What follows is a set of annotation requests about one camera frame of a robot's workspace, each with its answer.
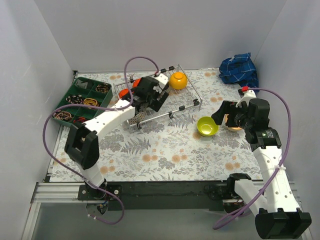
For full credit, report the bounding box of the beige bowl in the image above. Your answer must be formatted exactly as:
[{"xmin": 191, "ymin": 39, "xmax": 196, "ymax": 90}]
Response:
[{"xmin": 223, "ymin": 113, "xmax": 243, "ymax": 132}]

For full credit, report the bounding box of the lime green bowl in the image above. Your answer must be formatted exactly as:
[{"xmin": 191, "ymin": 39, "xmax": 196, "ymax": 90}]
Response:
[{"xmin": 196, "ymin": 116, "xmax": 219, "ymax": 137}]

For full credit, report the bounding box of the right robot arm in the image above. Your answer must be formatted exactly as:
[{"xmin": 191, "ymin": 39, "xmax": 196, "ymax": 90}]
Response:
[{"xmin": 211, "ymin": 98, "xmax": 312, "ymax": 239}]

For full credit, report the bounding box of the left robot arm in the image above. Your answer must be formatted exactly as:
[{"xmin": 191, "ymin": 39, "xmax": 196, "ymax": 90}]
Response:
[{"xmin": 64, "ymin": 73, "xmax": 170, "ymax": 200}]

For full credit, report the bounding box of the black patterned bowl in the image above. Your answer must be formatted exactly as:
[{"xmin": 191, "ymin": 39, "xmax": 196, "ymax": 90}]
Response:
[{"xmin": 161, "ymin": 82, "xmax": 170, "ymax": 93}]

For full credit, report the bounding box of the rear orange bowl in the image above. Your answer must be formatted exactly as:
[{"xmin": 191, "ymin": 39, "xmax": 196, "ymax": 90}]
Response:
[{"xmin": 132, "ymin": 78, "xmax": 141, "ymax": 88}]

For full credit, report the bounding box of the orange bowl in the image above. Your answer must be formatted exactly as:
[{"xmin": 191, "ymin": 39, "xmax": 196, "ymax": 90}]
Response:
[
  {"xmin": 132, "ymin": 78, "xmax": 141, "ymax": 88},
  {"xmin": 118, "ymin": 88, "xmax": 129, "ymax": 99}
]

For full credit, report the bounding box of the white brown patterned bowl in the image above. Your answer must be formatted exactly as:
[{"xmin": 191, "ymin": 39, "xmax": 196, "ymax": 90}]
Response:
[{"xmin": 128, "ymin": 111, "xmax": 147, "ymax": 125}]

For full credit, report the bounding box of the front orange bowl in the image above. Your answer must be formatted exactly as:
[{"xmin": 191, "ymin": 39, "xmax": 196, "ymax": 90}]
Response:
[{"xmin": 118, "ymin": 88, "xmax": 129, "ymax": 99}]

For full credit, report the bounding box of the yellow bowl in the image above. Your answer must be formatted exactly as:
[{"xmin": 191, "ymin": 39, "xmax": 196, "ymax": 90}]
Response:
[{"xmin": 169, "ymin": 71, "xmax": 188, "ymax": 90}]

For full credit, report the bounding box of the floral table mat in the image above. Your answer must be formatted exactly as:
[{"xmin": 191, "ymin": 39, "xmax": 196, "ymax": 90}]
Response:
[{"xmin": 49, "ymin": 67, "xmax": 281, "ymax": 183}]

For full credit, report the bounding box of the blue checked cloth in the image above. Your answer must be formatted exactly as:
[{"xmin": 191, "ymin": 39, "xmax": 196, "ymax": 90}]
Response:
[{"xmin": 219, "ymin": 52, "xmax": 259, "ymax": 88}]

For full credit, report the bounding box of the green compartment organizer tray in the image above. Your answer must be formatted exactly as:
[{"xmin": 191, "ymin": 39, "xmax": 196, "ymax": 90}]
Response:
[{"xmin": 52, "ymin": 77, "xmax": 113, "ymax": 127}]

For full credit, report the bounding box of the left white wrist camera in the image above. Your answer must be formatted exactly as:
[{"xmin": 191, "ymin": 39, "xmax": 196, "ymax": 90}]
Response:
[{"xmin": 153, "ymin": 73, "xmax": 169, "ymax": 89}]

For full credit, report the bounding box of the metal wire dish rack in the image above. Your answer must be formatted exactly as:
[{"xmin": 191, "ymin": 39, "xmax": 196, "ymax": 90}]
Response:
[{"xmin": 125, "ymin": 65, "xmax": 203, "ymax": 129}]

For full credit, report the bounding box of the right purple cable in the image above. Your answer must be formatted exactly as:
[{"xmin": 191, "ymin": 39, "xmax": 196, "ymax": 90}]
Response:
[{"xmin": 212, "ymin": 87, "xmax": 292, "ymax": 230}]

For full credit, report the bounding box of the purple cable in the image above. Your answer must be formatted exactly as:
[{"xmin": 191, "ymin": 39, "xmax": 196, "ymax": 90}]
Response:
[
  {"xmin": 212, "ymin": 87, "xmax": 292, "ymax": 230},
  {"xmin": 42, "ymin": 56, "xmax": 161, "ymax": 225}
]

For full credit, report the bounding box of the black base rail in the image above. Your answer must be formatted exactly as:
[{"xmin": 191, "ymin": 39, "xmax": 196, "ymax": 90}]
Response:
[{"xmin": 77, "ymin": 180, "xmax": 248, "ymax": 212}]

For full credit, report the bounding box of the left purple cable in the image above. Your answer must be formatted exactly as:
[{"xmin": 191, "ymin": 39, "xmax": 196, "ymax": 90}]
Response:
[{"xmin": 42, "ymin": 56, "xmax": 161, "ymax": 225}]

